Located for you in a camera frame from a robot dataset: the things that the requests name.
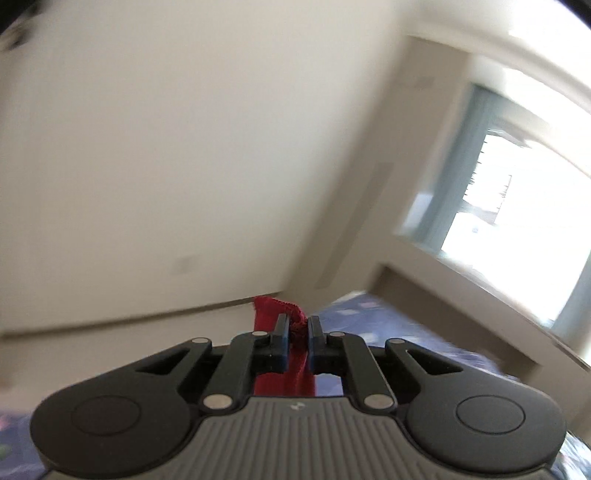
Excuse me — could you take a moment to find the red knit garment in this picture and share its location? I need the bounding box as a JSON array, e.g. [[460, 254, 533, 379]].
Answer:
[[252, 296, 317, 398]]

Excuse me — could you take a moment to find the pale blue curtain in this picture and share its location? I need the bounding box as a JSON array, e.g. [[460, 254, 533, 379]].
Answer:
[[549, 249, 591, 344], [401, 85, 491, 252]]

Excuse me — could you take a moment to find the beige window seat cabinet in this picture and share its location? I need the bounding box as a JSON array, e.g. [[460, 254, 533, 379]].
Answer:
[[367, 233, 591, 386]]

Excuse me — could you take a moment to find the beige built-in wardrobe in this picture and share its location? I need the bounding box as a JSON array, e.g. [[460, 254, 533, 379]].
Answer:
[[281, 36, 474, 319]]

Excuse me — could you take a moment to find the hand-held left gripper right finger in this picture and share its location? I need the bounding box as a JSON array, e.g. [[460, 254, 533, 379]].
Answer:
[[307, 315, 463, 412]]

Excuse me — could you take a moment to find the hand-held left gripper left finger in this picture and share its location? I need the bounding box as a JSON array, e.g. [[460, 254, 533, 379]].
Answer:
[[137, 313, 293, 412]]

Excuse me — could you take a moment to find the window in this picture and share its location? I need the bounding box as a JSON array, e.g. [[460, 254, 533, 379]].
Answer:
[[441, 124, 591, 324]]

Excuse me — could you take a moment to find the blue checked floral blanket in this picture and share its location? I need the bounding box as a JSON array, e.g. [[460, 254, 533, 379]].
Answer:
[[0, 290, 591, 480]]

